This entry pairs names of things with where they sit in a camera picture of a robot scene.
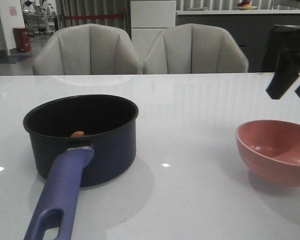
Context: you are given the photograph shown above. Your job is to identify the grey counter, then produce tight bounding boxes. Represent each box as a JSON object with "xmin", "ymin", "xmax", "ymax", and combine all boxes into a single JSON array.
[{"xmin": 176, "ymin": 9, "xmax": 300, "ymax": 73}]

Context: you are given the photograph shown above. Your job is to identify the right grey upholstered chair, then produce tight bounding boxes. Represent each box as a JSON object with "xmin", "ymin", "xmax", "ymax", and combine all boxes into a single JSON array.
[{"xmin": 142, "ymin": 23, "xmax": 249, "ymax": 75}]

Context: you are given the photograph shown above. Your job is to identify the pink bowl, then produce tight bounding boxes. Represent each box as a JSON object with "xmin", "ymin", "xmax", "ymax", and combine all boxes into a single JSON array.
[{"xmin": 236, "ymin": 119, "xmax": 300, "ymax": 187}]

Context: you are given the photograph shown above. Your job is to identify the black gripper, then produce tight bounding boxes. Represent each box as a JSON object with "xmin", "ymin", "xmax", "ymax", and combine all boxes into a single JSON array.
[{"xmin": 266, "ymin": 27, "xmax": 300, "ymax": 100}]

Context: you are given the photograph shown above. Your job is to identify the white cabinet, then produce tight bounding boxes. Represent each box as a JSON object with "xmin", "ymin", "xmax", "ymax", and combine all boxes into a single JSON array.
[{"xmin": 130, "ymin": 0, "xmax": 176, "ymax": 62}]

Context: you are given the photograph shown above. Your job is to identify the orange ham slices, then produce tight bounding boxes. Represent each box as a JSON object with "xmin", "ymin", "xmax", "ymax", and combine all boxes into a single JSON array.
[{"xmin": 70, "ymin": 130, "xmax": 85, "ymax": 138}]

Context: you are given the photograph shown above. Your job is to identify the red barrier belt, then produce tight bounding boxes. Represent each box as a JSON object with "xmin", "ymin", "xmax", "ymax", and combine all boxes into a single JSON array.
[{"xmin": 64, "ymin": 13, "xmax": 125, "ymax": 20}]

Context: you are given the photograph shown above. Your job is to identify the red trash bin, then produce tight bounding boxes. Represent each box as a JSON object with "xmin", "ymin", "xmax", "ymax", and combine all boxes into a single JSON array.
[{"xmin": 13, "ymin": 27, "xmax": 31, "ymax": 53}]

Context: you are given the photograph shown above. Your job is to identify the fruit plate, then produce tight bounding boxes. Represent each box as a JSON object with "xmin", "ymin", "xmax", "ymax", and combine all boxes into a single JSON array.
[{"xmin": 235, "ymin": 0, "xmax": 258, "ymax": 11}]

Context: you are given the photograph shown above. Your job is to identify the dark appliance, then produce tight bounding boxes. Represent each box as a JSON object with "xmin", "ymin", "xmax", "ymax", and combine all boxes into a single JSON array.
[{"xmin": 261, "ymin": 25, "xmax": 300, "ymax": 72}]

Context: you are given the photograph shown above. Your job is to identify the left grey upholstered chair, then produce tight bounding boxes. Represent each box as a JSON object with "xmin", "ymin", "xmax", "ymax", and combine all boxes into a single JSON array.
[{"xmin": 32, "ymin": 23, "xmax": 142, "ymax": 76}]

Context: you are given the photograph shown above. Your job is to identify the grey upholstered chair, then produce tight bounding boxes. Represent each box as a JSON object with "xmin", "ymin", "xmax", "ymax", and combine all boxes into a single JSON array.
[
  {"xmin": 32, "ymin": 23, "xmax": 142, "ymax": 76},
  {"xmin": 142, "ymin": 23, "xmax": 249, "ymax": 75}
]

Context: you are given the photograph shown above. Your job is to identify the dark blue saucepan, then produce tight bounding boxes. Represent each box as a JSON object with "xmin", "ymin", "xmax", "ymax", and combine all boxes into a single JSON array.
[{"xmin": 23, "ymin": 94, "xmax": 139, "ymax": 240}]

